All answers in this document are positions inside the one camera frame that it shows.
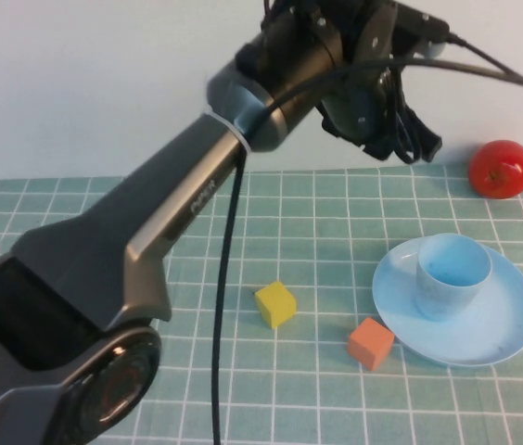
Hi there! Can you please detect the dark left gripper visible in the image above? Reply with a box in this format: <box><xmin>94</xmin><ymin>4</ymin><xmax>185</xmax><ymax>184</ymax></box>
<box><xmin>319</xmin><ymin>2</ymin><xmax>444</xmax><ymax>164</ymax></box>

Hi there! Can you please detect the light blue plastic cup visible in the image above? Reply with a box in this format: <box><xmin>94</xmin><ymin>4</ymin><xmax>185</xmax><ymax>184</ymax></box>
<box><xmin>415</xmin><ymin>233</ymin><xmax>494</xmax><ymax>323</ymax></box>

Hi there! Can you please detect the light blue plastic plate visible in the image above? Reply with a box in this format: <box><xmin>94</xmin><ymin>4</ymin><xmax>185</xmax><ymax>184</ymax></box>
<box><xmin>372</xmin><ymin>235</ymin><xmax>523</xmax><ymax>369</ymax></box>

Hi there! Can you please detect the red tomato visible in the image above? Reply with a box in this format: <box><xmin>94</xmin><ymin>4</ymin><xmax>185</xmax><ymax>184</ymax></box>
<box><xmin>468</xmin><ymin>139</ymin><xmax>523</xmax><ymax>200</ymax></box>

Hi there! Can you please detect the green checked tablecloth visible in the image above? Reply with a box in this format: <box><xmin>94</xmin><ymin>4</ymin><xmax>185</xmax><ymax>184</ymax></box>
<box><xmin>0</xmin><ymin>160</ymin><xmax>523</xmax><ymax>445</ymax></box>

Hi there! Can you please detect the orange foam cube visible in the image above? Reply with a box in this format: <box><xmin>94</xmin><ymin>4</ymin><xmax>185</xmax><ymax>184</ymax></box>
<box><xmin>347</xmin><ymin>316</ymin><xmax>396</xmax><ymax>372</ymax></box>

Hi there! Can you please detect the yellow foam cube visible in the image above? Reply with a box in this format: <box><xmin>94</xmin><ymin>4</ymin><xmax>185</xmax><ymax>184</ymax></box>
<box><xmin>254</xmin><ymin>280</ymin><xmax>299</xmax><ymax>330</ymax></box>

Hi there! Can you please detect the thin black camera cable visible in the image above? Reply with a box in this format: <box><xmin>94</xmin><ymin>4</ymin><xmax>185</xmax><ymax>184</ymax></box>
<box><xmin>446</xmin><ymin>32</ymin><xmax>523</xmax><ymax>84</ymax></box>

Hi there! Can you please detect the thick black cable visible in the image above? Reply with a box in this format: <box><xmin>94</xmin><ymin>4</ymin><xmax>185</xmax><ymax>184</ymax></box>
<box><xmin>211</xmin><ymin>57</ymin><xmax>523</xmax><ymax>445</ymax></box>

